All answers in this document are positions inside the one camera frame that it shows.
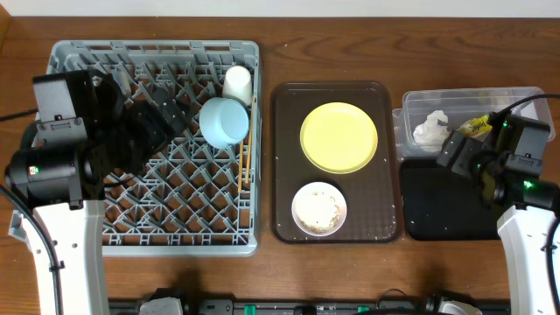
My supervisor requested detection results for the white bowl with food residue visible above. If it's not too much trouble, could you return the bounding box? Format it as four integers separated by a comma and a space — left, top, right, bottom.
290, 182, 347, 238

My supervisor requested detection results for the black plastic bin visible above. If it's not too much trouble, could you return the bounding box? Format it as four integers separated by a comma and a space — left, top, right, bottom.
399, 158, 500, 241

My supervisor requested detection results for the white cup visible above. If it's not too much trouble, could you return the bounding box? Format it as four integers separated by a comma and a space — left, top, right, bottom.
222, 66, 253, 106

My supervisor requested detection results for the green yellow snack wrapper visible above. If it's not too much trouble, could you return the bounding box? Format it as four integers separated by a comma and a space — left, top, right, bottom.
457, 114, 492, 137

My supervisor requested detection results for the grey plastic dishwasher rack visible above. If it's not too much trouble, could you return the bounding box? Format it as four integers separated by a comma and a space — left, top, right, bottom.
8, 39, 263, 258

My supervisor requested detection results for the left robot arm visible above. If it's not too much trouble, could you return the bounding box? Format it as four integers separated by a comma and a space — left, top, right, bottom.
1, 70, 194, 314

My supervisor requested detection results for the dark brown serving tray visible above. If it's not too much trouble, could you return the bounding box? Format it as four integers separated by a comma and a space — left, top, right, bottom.
271, 82, 400, 244

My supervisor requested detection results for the light blue bowl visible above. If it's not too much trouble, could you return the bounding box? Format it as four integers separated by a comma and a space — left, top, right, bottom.
199, 97, 249, 149

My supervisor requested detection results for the yellow plate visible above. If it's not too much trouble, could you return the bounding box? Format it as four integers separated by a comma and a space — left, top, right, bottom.
299, 102, 379, 174

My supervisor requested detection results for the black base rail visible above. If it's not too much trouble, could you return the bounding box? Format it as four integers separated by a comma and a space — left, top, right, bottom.
108, 299, 511, 315

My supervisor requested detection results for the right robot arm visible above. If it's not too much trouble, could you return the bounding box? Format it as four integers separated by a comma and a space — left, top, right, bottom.
437, 113, 559, 314

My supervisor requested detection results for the wooden chopstick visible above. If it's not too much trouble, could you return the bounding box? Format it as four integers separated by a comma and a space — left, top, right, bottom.
244, 95, 256, 185
237, 140, 244, 196

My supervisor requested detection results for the clear plastic bin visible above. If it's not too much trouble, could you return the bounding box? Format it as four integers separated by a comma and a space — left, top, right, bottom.
392, 87, 543, 161

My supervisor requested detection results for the white tissue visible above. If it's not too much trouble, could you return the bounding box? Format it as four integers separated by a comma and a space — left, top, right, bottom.
413, 110, 450, 152

